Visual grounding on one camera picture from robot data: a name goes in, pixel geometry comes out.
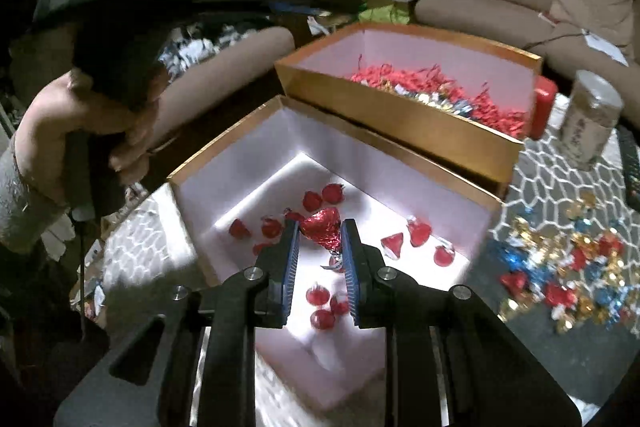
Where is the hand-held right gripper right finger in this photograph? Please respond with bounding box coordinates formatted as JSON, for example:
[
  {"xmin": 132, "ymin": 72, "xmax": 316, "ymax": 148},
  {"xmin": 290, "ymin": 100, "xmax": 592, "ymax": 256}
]
[{"xmin": 341, "ymin": 218, "xmax": 583, "ymax": 427}]

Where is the brown sofa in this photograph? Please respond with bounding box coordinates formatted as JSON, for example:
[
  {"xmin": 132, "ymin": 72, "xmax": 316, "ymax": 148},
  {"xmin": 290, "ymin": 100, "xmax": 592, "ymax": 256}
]
[{"xmin": 414, "ymin": 0, "xmax": 640, "ymax": 128}]

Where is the person's left hand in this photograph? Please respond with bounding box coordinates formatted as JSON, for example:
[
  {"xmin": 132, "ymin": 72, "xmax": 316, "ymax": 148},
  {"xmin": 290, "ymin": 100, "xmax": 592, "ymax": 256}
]
[{"xmin": 15, "ymin": 69, "xmax": 167, "ymax": 208}]

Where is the large red foil candy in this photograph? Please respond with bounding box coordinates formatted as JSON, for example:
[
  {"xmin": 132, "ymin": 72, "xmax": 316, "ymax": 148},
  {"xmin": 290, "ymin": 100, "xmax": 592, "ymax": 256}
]
[{"xmin": 298, "ymin": 207, "xmax": 347, "ymax": 272}]

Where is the black remote control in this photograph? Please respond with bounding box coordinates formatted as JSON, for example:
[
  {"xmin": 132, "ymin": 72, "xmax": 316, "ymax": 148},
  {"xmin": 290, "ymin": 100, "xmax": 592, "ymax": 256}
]
[{"xmin": 617, "ymin": 127, "xmax": 640, "ymax": 212}]

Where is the dark thin cable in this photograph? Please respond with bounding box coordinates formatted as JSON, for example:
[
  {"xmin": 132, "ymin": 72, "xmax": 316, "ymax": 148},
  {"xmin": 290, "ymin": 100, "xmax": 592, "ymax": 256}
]
[{"xmin": 520, "ymin": 31, "xmax": 587, "ymax": 52}]

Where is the pile of clothes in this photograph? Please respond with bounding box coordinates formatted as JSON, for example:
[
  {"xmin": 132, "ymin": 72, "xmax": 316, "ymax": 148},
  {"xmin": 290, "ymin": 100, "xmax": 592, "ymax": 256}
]
[{"xmin": 157, "ymin": 23, "xmax": 271, "ymax": 80}]

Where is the group of red foil candies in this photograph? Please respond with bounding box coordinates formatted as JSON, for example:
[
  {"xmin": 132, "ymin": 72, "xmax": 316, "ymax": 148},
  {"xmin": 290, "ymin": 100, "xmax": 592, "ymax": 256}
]
[{"xmin": 227, "ymin": 183, "xmax": 456, "ymax": 330}]

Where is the heap of mixed foil candies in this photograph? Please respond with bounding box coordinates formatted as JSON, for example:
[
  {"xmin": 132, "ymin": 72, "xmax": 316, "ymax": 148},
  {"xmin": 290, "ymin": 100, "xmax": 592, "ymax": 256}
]
[{"xmin": 385, "ymin": 82, "xmax": 476, "ymax": 115}]

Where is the pile of foil candies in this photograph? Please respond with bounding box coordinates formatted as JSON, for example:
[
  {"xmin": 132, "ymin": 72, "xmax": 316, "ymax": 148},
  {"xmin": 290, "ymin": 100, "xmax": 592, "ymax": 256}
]
[{"xmin": 487, "ymin": 192, "xmax": 640, "ymax": 335}]

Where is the red cube box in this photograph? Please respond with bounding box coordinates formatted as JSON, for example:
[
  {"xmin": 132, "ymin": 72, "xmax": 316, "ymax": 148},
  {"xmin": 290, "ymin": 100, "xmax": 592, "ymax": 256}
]
[{"xmin": 529, "ymin": 74, "xmax": 559, "ymax": 141}]

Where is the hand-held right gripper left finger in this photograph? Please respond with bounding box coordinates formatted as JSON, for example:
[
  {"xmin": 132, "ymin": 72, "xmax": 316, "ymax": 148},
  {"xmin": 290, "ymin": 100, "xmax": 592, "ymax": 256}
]
[{"xmin": 52, "ymin": 219, "xmax": 301, "ymax": 427}]

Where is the gold box lid white inside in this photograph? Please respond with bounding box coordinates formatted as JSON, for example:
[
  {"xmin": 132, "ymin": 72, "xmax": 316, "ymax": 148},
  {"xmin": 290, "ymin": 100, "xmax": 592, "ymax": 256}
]
[{"xmin": 167, "ymin": 94, "xmax": 503, "ymax": 410}]

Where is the green bag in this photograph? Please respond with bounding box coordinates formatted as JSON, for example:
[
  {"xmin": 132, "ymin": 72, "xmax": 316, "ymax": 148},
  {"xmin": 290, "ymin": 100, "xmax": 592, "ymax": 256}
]
[{"xmin": 357, "ymin": 4, "xmax": 413, "ymax": 28}]

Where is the white paper sheet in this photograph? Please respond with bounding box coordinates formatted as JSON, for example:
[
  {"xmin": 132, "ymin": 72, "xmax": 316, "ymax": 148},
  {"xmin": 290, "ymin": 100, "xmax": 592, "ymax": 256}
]
[{"xmin": 582, "ymin": 32, "xmax": 630, "ymax": 68}]

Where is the clear jar with metal lid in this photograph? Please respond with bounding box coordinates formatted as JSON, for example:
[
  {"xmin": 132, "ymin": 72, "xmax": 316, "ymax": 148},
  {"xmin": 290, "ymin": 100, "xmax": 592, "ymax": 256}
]
[{"xmin": 557, "ymin": 69, "xmax": 624, "ymax": 171}]

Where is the red paper shred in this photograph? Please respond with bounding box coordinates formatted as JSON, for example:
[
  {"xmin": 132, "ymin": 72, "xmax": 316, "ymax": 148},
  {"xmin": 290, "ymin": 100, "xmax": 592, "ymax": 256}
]
[{"xmin": 350, "ymin": 63, "xmax": 528, "ymax": 138}]

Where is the gold box with red shred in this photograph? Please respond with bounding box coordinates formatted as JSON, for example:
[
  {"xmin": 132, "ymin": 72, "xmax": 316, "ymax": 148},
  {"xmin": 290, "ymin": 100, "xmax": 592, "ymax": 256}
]
[{"xmin": 274, "ymin": 22, "xmax": 545, "ymax": 200}]

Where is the brown upholstered chair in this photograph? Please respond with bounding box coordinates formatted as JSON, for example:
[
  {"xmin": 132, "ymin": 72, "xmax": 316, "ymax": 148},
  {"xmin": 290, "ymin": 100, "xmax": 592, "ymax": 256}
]
[{"xmin": 160, "ymin": 26, "xmax": 296, "ymax": 142}]

